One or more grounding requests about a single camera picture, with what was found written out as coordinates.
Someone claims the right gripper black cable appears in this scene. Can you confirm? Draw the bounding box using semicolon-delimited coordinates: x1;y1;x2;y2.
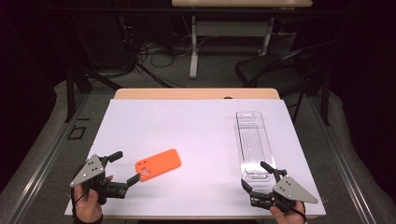
290;206;308;223

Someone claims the dark equipment cabinet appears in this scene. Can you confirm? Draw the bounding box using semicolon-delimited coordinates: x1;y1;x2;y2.
74;12;135;72

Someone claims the wooden table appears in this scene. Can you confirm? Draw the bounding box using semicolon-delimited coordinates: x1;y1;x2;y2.
64;88;327;220

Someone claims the floor cable bundle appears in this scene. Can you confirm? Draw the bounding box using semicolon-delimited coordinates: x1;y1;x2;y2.
136;36;200;68

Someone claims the person's left hand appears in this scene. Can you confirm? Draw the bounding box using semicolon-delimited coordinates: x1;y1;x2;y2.
74;175;114;223

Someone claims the metal floor rail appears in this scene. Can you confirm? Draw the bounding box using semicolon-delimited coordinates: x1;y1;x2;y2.
306;96;378;224
4;92;92;224

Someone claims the white-legged desk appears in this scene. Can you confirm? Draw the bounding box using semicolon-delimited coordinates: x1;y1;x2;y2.
171;0;314;79

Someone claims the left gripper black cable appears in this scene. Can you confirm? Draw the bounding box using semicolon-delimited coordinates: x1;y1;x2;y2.
70;186;90;218

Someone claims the black metal stand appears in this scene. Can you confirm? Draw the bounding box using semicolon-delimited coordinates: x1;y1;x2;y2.
320;66;332;127
64;18;122;123

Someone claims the white table mat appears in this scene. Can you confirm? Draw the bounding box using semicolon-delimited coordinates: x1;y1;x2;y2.
64;98;327;217

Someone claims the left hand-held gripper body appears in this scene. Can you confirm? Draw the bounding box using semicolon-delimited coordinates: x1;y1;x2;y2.
69;154;129;205

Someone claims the person's right hand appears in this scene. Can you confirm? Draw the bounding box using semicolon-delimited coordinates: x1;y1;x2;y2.
269;200;308;224

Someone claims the orange phone case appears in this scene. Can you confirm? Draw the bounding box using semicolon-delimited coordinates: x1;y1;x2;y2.
134;148;182;182

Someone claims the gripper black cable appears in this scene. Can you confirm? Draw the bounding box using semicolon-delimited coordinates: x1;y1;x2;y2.
70;186;90;218
290;206;308;223

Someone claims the clear plastic packaging tray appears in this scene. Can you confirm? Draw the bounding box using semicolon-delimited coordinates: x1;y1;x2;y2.
234;110;278;185

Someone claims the black horizontal frame bar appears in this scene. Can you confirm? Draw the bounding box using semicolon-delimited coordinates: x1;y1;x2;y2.
46;7;344;17

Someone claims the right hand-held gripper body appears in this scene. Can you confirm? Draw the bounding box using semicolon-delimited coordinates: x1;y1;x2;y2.
250;169;319;213

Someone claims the black folding chair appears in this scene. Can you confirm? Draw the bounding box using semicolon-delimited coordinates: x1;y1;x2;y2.
234;40;335;125

